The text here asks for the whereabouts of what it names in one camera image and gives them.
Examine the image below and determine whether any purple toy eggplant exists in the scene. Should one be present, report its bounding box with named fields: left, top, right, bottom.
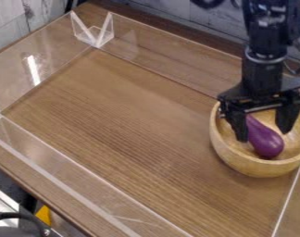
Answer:
left=246, top=116, right=285, bottom=158

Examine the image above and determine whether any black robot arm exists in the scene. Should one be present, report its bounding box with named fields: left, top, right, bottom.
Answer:
left=193, top=0, right=300, bottom=143

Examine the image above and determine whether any clear acrylic tray wall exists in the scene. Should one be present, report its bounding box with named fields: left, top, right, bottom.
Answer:
left=0, top=113, right=192, bottom=237

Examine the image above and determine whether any brown wooden bowl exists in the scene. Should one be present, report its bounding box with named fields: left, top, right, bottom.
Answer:
left=209, top=103, right=300, bottom=178

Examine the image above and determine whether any clear acrylic corner bracket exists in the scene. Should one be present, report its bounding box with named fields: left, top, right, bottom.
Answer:
left=70, top=12, right=114, bottom=48

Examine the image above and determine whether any black cable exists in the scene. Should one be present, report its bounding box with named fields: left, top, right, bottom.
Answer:
left=0, top=212, right=46, bottom=237

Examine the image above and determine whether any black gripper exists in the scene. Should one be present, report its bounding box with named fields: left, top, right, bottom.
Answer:
left=217, top=56, right=300, bottom=143

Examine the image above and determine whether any yellow black device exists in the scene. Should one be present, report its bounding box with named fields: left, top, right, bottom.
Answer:
left=33, top=205, right=89, bottom=237

